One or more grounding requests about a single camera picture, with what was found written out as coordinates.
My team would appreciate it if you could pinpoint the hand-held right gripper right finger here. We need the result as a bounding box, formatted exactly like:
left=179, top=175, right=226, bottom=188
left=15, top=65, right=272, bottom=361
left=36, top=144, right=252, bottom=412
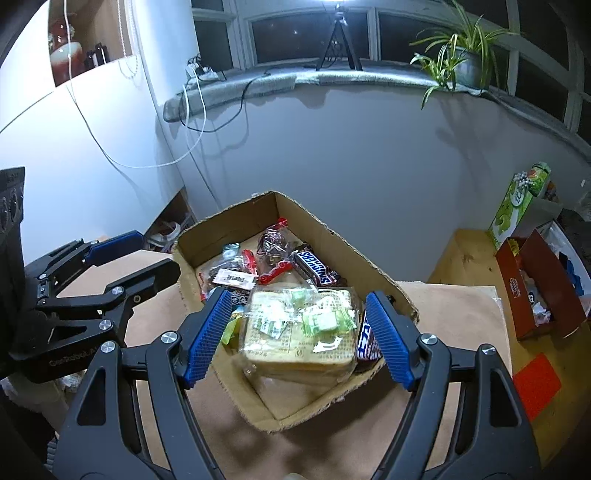
left=365, top=290, right=542, bottom=480

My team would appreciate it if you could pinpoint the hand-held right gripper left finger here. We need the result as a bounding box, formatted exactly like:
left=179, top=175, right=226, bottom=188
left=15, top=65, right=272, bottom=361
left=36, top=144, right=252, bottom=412
left=55, top=287, right=234, bottom=480

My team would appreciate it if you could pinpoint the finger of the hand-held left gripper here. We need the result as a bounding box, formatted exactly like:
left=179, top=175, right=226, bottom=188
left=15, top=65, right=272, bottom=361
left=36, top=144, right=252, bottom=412
left=25, top=231, right=145, bottom=297
left=36, top=258, right=182, bottom=344

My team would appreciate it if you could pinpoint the clear red-trimmed snack packet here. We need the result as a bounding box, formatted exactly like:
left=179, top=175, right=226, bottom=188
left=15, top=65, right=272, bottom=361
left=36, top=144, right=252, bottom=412
left=198, top=249, right=257, bottom=303
left=256, top=218, right=301, bottom=284

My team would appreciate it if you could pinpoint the sliced bread packet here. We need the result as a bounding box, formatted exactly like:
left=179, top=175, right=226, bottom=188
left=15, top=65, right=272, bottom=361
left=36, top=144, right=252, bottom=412
left=240, top=287, right=363, bottom=388

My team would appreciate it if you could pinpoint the beige table blanket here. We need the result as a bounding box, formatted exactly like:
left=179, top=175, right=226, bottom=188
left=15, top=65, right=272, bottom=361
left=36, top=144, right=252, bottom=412
left=55, top=249, right=513, bottom=480

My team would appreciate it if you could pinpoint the red cardboard box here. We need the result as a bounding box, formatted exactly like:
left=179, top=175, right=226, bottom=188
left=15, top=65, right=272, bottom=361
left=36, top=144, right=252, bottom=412
left=495, top=229, right=589, bottom=341

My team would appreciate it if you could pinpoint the red floor mat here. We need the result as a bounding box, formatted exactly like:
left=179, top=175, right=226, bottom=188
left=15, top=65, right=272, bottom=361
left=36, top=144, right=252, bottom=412
left=512, top=353, right=563, bottom=422

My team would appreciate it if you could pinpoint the green gift bag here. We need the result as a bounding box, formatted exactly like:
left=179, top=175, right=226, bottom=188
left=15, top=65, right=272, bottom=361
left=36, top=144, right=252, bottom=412
left=488, top=161, right=565, bottom=251

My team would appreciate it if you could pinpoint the black bottle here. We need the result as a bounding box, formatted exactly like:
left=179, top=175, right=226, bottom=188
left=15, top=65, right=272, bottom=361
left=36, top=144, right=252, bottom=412
left=85, top=42, right=108, bottom=70

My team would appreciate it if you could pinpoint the red figurine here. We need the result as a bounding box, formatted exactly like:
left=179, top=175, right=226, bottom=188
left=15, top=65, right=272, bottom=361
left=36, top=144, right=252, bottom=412
left=48, top=18, right=86, bottom=86

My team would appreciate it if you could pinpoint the white power strip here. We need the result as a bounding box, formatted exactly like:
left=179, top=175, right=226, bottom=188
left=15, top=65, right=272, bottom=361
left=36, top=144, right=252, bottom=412
left=185, top=55, right=218, bottom=80

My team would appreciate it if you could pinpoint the grey windowsill cloth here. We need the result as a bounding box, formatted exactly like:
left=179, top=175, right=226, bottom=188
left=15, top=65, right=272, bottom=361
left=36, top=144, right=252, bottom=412
left=163, top=69, right=591, bottom=148

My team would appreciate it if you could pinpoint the white framed window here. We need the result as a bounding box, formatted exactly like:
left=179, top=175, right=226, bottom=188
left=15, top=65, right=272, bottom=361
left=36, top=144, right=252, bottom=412
left=191, top=0, right=591, bottom=134

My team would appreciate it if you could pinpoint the potted spider plant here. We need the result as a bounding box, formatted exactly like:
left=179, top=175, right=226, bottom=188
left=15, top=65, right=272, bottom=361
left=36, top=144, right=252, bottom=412
left=409, top=0, right=520, bottom=110

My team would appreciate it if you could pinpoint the white cable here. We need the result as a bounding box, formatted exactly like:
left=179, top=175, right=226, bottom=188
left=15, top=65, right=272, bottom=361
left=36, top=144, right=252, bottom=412
left=64, top=0, right=208, bottom=169

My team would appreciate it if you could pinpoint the black cable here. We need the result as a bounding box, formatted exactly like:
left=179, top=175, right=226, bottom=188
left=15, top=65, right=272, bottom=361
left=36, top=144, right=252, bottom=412
left=181, top=69, right=273, bottom=134

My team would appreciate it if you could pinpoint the wooden wall shelf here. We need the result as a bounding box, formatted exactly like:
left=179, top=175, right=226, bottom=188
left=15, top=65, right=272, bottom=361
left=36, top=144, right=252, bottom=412
left=46, top=0, right=139, bottom=88

